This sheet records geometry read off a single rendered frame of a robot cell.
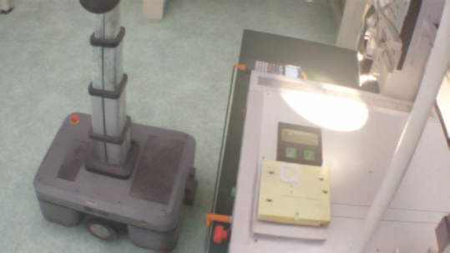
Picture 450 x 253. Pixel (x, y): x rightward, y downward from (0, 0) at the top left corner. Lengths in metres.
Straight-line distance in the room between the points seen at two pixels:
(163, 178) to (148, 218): 0.21
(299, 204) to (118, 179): 1.00
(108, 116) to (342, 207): 0.96
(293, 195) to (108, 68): 0.83
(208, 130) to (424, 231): 1.61
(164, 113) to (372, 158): 1.54
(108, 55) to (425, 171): 1.07
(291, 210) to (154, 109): 1.68
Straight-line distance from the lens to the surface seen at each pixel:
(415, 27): 1.13
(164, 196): 1.83
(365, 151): 1.27
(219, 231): 1.02
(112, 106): 1.70
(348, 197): 1.14
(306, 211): 1.03
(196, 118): 2.56
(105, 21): 1.54
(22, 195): 2.24
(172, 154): 1.99
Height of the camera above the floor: 1.66
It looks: 40 degrees down
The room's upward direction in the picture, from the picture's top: 9 degrees clockwise
